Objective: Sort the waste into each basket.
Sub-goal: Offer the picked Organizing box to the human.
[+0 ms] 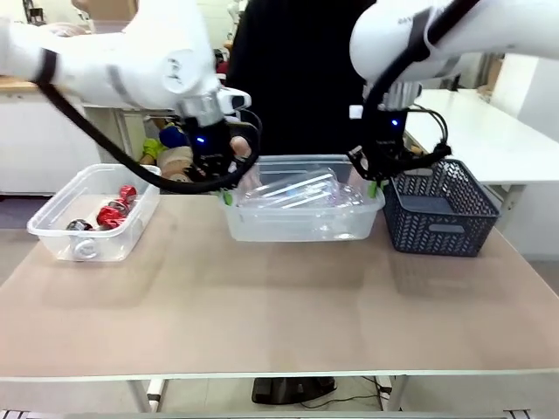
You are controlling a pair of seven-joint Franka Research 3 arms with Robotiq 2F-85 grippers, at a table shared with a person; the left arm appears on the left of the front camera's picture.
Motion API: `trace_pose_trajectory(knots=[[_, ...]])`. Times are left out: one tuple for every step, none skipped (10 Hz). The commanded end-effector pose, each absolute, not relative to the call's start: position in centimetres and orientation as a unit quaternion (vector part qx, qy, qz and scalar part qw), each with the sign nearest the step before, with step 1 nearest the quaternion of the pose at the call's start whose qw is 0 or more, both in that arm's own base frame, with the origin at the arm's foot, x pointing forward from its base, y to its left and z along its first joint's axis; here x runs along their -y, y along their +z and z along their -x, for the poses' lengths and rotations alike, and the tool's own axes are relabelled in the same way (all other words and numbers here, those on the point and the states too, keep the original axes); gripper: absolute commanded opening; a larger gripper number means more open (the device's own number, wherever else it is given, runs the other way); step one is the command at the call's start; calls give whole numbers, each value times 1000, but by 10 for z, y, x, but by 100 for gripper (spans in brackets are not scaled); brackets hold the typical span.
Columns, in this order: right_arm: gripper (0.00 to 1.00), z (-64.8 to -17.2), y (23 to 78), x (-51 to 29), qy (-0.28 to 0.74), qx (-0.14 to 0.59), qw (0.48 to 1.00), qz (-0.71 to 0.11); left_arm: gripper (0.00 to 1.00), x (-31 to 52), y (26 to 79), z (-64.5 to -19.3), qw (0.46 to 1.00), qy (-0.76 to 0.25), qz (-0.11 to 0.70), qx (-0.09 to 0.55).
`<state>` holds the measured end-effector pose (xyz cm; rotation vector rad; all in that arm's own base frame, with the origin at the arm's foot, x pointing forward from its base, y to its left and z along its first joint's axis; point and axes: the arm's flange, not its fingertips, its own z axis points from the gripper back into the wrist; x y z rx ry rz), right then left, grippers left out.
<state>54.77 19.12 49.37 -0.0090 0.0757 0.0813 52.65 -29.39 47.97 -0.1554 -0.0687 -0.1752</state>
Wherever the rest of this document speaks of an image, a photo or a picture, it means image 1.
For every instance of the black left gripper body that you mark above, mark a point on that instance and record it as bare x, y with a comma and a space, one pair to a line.
211, 148

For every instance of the dark grey woven basket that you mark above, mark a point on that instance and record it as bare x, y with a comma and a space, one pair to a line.
441, 218

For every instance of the person's right hand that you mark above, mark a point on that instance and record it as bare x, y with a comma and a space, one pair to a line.
241, 146

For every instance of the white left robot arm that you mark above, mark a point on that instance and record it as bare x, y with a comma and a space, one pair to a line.
131, 65

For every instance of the person in black top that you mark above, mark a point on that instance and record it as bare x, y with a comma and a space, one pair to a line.
305, 74

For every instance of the crushed red drink can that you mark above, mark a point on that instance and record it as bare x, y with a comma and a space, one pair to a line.
128, 194
112, 214

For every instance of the silver-ended drink can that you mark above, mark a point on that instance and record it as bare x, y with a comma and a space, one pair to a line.
84, 249

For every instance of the white side table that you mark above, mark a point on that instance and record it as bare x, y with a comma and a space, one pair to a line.
489, 131

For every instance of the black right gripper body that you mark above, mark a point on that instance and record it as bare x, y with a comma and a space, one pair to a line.
386, 139

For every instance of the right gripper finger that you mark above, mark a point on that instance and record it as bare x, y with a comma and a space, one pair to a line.
371, 183
384, 182

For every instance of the white background table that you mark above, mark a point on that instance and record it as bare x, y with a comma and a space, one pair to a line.
126, 126

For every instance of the clear plastic container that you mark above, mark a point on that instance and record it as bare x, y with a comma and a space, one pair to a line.
305, 214
96, 214

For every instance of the white table frame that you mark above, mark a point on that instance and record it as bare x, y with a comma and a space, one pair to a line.
142, 395

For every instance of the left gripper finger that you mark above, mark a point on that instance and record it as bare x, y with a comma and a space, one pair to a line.
227, 196
198, 172

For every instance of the yellow-green bag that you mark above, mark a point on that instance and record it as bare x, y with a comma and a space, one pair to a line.
153, 148

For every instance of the brown tape spool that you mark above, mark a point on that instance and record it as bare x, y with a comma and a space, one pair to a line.
177, 159

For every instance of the wooden workbench top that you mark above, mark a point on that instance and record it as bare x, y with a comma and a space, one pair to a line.
17, 84

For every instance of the crushed dark drink can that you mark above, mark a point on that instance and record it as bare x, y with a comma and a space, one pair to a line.
79, 225

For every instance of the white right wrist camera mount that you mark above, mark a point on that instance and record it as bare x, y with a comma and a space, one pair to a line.
356, 111

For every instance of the clear plastic packaging tray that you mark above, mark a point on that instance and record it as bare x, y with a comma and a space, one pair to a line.
297, 192

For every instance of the black foot pedal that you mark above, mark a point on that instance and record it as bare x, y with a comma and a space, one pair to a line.
292, 389

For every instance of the blue rounded item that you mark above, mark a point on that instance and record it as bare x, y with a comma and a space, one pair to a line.
174, 134

